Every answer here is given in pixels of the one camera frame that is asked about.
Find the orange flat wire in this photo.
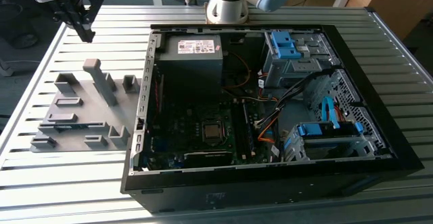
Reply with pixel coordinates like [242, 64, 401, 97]
[258, 115, 282, 143]

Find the black wheeled cart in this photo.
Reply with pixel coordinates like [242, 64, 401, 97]
[0, 0, 43, 49]

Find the grey power supply unit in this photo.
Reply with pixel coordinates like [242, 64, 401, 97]
[155, 35, 225, 95]

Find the blue plastic drive latch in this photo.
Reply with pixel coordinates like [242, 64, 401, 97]
[270, 31, 302, 60]

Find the green motherboard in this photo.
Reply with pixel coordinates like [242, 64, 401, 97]
[145, 98, 272, 171]

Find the grey metal disk bay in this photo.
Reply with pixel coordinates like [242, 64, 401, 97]
[282, 121, 393, 162]

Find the dark wooden cabinet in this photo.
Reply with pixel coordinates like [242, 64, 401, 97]
[368, 0, 433, 41]

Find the coloured power wire bundle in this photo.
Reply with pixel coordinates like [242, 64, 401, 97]
[242, 96, 281, 103]

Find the black PC case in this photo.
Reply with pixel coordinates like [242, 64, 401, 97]
[121, 23, 425, 214]

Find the thin orange wire loop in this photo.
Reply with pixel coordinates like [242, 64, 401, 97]
[222, 51, 252, 90]

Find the blue SATA wire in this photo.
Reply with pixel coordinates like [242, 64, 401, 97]
[321, 96, 341, 130]

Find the grey floor stand base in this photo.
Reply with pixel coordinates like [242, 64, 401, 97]
[0, 58, 16, 78]

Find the CPU socket with metal cover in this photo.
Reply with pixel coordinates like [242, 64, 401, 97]
[199, 119, 227, 147]

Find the hard disk in blue carrier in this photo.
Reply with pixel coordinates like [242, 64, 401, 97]
[297, 122, 365, 137]

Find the black RAM slot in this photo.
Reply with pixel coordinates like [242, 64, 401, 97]
[233, 98, 248, 159]

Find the grey parts rack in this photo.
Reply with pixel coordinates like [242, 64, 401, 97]
[30, 58, 143, 154]

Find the black wire bundle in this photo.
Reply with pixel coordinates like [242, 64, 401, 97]
[256, 68, 340, 130]

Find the grey metal drive cage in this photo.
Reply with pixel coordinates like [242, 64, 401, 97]
[262, 30, 341, 89]

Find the black graphics card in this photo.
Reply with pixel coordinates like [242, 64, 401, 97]
[183, 150, 234, 168]

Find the silver CPU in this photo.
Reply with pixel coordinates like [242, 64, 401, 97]
[205, 124, 223, 141]

